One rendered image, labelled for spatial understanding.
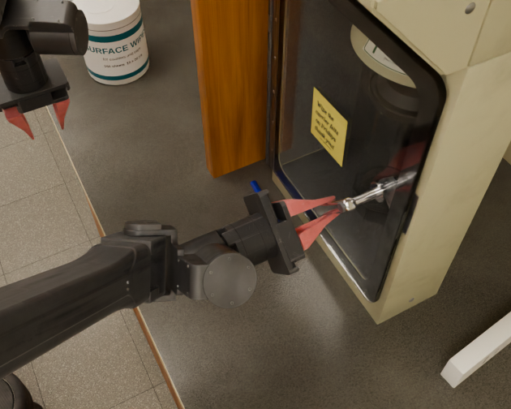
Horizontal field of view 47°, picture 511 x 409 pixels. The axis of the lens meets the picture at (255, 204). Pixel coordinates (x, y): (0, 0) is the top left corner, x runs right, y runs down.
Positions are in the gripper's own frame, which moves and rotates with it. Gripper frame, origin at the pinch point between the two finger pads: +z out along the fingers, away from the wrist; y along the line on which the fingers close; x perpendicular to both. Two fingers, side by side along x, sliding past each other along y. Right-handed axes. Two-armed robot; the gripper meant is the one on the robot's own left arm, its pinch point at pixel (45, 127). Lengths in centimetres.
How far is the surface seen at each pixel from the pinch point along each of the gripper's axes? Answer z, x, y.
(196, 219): 16.2, -15.0, 16.9
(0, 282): 109, 60, -32
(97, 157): 15.9, 6.3, 6.6
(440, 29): -36, -46, 28
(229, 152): 11.1, -8.2, 26.5
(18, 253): 109, 69, -23
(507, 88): -26, -46, 39
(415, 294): 13, -45, 38
